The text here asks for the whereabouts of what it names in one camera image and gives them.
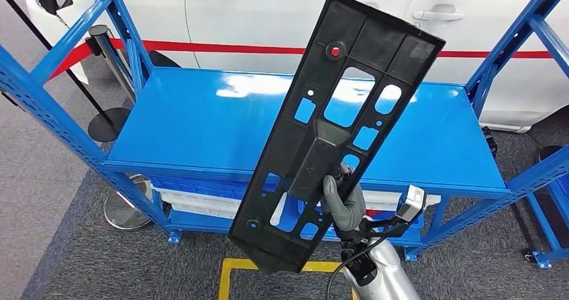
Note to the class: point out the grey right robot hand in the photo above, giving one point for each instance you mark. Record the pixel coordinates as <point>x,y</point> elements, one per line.
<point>349,209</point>

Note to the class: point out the black plastic frame part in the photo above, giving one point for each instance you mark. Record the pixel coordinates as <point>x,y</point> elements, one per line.
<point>355,35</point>

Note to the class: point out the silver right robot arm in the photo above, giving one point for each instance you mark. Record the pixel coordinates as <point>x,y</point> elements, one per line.
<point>386,275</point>

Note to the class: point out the blue metal shelf rack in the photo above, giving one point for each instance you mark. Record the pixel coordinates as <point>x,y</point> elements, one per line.
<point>200,120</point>

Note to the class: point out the blue wheeled shelf rack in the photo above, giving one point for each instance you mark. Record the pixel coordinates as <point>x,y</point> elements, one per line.
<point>544,258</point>

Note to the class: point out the red item in crate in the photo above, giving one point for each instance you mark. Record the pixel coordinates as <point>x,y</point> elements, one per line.
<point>374,212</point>

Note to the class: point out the yellow floor tape square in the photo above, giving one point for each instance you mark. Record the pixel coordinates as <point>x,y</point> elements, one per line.
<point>226,280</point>

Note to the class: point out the red barrier belt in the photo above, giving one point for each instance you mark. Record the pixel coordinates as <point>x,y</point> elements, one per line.
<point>222,48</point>
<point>73,60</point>

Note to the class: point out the white car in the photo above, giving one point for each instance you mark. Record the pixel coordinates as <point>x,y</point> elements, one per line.
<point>266,13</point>

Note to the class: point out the black camera bracket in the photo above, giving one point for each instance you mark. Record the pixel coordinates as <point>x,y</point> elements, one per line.
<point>378,233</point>

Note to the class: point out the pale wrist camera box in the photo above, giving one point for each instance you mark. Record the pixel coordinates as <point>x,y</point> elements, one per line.
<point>411,202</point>

